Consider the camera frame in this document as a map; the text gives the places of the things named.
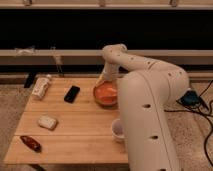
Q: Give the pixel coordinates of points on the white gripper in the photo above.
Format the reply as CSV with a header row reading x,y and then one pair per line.
x,y
110,73

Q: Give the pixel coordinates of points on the white ceramic cup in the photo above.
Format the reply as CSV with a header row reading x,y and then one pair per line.
x,y
117,131

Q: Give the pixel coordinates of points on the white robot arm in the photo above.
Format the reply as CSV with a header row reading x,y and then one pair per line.
x,y
145,85

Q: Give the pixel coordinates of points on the orange ceramic bowl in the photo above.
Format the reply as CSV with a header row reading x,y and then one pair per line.
x,y
105,94

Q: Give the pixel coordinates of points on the black smartphone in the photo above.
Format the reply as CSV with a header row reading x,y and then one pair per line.
x,y
71,94

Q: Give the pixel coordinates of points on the white plastic bottle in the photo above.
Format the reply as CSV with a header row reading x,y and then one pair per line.
x,y
41,86

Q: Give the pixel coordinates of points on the blue electronic box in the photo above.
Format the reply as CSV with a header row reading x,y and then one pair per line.
x,y
190,98

